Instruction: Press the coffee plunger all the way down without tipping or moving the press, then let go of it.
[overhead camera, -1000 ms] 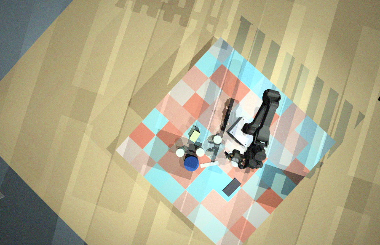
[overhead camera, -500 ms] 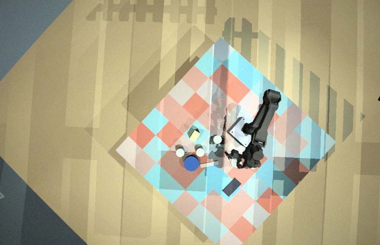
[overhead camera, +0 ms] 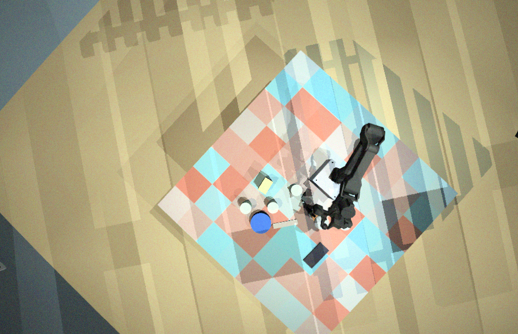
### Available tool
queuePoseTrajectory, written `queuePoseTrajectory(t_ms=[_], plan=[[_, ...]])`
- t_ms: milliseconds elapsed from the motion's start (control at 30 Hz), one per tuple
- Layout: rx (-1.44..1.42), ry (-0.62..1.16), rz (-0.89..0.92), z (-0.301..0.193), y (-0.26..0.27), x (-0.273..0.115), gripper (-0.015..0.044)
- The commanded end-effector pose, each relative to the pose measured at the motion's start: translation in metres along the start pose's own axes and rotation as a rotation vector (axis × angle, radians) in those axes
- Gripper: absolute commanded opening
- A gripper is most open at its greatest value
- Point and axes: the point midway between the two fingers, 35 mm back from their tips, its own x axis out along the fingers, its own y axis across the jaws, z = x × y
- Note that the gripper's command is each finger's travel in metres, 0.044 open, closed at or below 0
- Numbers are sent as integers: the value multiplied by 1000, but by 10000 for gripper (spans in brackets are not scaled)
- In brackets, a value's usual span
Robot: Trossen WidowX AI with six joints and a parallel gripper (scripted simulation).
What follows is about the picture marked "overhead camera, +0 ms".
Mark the clear glass cylinder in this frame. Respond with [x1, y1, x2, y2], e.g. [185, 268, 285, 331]
[289, 184, 302, 196]
[240, 200, 252, 214]
[267, 200, 279, 213]

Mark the glass french press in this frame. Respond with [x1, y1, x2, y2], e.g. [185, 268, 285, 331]
[306, 207, 329, 230]

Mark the dark blue cylinder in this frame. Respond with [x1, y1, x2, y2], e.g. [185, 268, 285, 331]
[250, 212, 271, 234]

